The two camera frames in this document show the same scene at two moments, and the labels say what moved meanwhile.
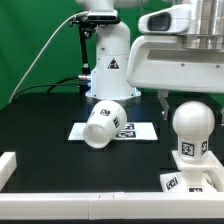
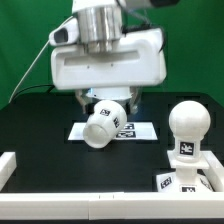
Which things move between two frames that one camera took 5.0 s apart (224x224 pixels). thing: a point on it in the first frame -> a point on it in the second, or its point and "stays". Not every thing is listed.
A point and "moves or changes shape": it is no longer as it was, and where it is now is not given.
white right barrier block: (213, 171) stays
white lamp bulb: (193, 123) moves or changes shape
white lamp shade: (104, 121) stays
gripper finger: (162, 95) -> (84, 99)
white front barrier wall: (176, 206) stays
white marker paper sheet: (130, 131) stays
